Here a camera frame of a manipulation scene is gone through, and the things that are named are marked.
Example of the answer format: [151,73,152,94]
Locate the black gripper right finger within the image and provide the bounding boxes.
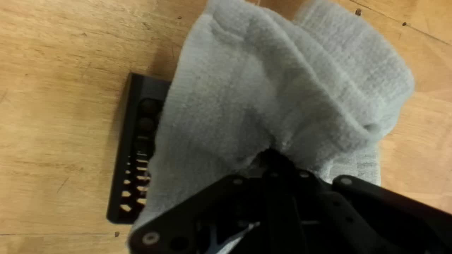
[281,157,452,254]

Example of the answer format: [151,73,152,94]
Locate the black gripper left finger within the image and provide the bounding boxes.
[127,148,302,254]

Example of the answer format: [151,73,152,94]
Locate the white cloth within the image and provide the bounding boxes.
[138,0,413,223]

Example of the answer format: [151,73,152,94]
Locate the black perforated box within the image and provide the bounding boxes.
[105,73,170,224]

